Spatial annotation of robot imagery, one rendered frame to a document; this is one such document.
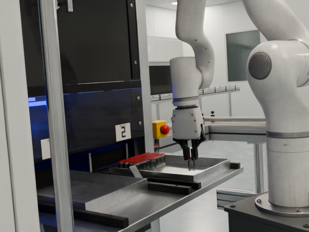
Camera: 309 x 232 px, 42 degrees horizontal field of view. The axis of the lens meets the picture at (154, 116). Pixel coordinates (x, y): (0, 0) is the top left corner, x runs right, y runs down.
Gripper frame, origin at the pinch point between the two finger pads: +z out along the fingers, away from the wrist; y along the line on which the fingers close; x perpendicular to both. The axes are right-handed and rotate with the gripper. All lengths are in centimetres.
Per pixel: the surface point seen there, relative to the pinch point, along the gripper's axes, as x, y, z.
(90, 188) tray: -24.7, -22.4, 7.0
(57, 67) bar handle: -75, 25, -26
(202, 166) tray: 14.6, -4.4, 7.4
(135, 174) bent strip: -15.0, -11.7, 4.1
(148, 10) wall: 663, -483, -208
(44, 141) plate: -34.6, -30.0, -9.4
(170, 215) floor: 177, -134, 90
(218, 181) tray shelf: 0.4, 9.2, 8.8
